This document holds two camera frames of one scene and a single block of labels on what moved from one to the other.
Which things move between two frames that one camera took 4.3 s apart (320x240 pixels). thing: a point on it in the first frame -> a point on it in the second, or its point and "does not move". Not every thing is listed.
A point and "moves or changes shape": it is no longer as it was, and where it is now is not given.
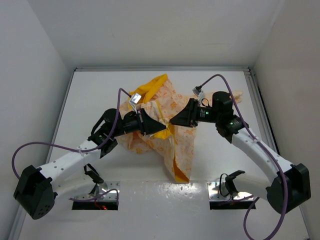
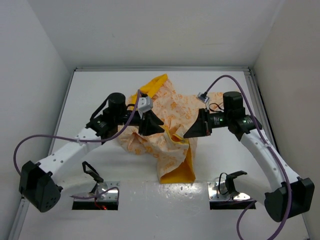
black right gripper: x=188 y=116 -> x=200 y=128
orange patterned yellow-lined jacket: x=175 y=142 moves or changes shape
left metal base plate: x=106 y=186 does not move
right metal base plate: x=214 y=193 does not move
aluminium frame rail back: x=219 y=69 does not move
